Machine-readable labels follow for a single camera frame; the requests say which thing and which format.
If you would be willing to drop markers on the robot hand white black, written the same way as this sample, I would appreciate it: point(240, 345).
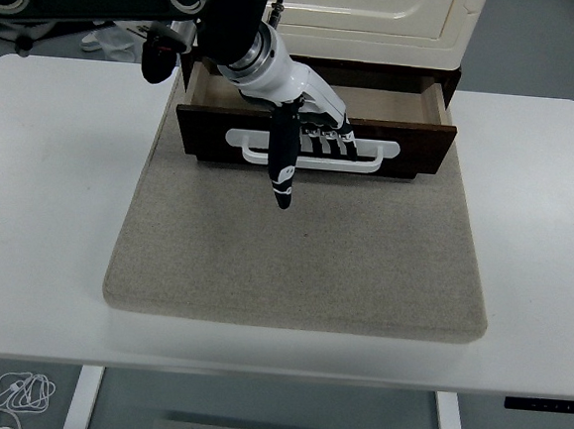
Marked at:
point(283, 75)

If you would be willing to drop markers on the dark brown wooden drawer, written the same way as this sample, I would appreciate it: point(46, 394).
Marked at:
point(407, 144)

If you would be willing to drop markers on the black table control panel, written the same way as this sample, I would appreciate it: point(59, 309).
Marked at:
point(545, 406)

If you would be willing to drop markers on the beige fabric mat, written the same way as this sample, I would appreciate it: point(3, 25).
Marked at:
point(299, 250)

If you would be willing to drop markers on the cream cabinet with door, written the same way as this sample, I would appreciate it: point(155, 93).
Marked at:
point(404, 50)

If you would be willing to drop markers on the person's legs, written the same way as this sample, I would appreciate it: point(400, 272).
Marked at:
point(116, 49)

